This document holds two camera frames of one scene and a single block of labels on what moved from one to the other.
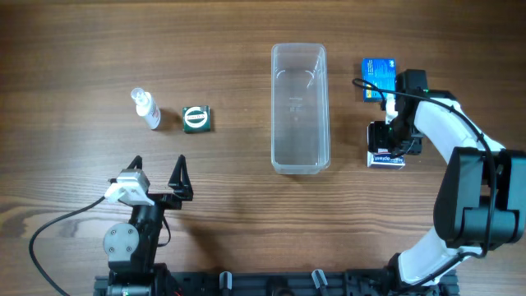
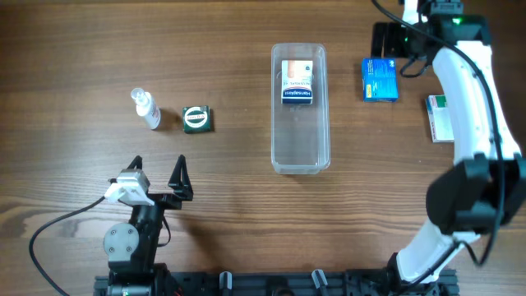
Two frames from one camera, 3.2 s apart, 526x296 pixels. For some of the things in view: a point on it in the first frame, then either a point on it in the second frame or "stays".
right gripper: (379, 137) → (383, 42)
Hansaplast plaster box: (384, 159) → (297, 82)
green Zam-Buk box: (196, 118) stays
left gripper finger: (180, 180) stays
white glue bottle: (146, 108) stays
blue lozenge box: (382, 73) stays
